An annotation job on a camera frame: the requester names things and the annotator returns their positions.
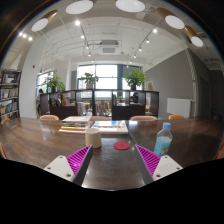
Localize flat round red coaster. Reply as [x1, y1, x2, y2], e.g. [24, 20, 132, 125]
[113, 140, 131, 151]

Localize large flat picture book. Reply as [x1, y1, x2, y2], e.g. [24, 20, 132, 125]
[90, 120, 129, 135]

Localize cream ceramic cup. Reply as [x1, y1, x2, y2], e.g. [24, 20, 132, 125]
[84, 127, 102, 149]

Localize ceiling air conditioner unit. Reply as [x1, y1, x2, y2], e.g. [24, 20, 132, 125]
[98, 39, 120, 56]

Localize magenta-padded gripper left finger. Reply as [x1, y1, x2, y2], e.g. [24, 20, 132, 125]
[43, 144, 94, 187]

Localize low black shelf unit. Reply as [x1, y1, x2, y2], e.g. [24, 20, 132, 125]
[39, 89, 160, 121]

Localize ceiling lights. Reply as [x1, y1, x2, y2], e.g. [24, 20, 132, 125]
[18, 0, 205, 61]

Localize tall dark bookshelf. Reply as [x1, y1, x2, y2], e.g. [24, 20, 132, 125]
[0, 68, 22, 122]

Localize bushy potted green plant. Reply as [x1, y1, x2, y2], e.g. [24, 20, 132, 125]
[44, 73, 66, 93]

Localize white wall panel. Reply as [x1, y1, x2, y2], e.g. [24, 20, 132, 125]
[166, 97, 193, 118]

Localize stack of books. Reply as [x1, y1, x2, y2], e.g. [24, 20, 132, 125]
[58, 115, 92, 135]

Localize small potted green plant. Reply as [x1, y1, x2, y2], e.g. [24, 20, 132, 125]
[79, 72, 100, 90]

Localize clear plastic water bottle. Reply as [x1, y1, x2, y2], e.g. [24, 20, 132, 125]
[153, 122, 174, 157]

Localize large potted green plant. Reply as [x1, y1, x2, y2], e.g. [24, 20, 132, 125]
[122, 68, 146, 91]

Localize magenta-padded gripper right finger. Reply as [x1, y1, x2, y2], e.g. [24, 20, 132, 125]
[134, 144, 184, 186]

